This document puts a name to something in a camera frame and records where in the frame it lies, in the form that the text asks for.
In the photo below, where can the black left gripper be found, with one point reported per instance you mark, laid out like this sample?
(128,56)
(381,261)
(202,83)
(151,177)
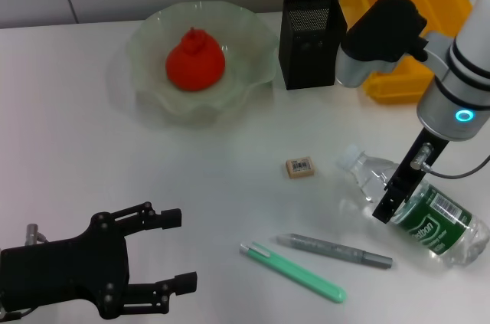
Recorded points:
(69,270)

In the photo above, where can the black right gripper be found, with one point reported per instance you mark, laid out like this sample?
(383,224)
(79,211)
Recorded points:
(415,174)

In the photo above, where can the clear green-label water bottle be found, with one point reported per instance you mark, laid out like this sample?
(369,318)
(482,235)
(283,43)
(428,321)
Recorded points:
(432,224)

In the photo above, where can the mint green pen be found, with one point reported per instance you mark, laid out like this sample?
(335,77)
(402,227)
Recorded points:
(291,268)

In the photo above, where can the orange mandarin fruit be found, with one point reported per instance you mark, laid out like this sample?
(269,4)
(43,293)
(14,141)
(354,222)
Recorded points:
(195,65)

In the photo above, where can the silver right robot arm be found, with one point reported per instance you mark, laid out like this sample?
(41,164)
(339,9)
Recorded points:
(455,82)

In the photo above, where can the grey marker pen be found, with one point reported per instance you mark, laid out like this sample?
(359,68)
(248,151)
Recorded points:
(325,247)

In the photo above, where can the beige eraser with barcode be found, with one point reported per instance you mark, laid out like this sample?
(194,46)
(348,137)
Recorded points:
(301,167)

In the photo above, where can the black mesh pen holder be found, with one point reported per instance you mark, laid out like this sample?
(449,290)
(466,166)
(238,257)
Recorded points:
(310,56)

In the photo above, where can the green glass fruit bowl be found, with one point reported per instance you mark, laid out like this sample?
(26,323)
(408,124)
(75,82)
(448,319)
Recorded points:
(237,82)

